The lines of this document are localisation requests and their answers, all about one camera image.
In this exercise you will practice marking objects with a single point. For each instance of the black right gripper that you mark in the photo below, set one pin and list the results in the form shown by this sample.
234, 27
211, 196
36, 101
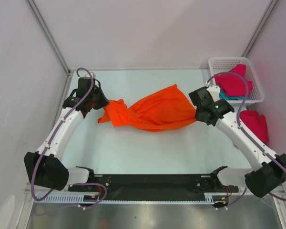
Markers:
197, 117

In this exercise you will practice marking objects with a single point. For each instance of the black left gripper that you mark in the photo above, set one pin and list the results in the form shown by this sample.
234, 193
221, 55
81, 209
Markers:
104, 101

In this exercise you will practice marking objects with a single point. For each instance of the orange t shirt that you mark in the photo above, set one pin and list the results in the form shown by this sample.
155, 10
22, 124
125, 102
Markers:
165, 110

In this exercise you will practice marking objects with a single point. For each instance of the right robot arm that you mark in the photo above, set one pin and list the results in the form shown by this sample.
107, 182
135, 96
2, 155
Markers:
256, 152

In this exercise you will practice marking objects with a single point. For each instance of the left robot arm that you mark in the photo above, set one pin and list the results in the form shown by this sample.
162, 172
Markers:
44, 166

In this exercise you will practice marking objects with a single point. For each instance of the teal t shirt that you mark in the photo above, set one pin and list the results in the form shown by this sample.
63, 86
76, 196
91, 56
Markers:
222, 95

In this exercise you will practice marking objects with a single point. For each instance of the pink t shirt in basket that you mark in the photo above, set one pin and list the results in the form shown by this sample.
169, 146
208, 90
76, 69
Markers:
233, 85

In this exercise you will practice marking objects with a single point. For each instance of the folded pink t shirt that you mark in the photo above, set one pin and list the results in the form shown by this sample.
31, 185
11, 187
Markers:
256, 123

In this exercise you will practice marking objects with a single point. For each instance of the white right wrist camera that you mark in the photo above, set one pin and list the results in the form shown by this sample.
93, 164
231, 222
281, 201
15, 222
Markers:
214, 90

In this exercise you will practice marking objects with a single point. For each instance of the left aluminium corner post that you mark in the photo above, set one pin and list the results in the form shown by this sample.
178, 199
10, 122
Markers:
47, 34

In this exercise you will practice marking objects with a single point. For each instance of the aluminium corner post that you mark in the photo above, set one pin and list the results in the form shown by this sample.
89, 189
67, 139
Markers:
47, 34
260, 27

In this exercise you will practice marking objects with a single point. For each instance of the aluminium front rail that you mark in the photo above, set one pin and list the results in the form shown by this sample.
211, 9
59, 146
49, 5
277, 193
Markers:
259, 182

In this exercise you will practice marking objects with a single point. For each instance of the white slotted cable duct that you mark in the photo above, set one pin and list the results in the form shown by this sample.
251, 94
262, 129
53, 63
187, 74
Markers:
133, 197

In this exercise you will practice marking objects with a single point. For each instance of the right aluminium corner post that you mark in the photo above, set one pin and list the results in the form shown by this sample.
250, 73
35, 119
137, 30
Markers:
260, 27

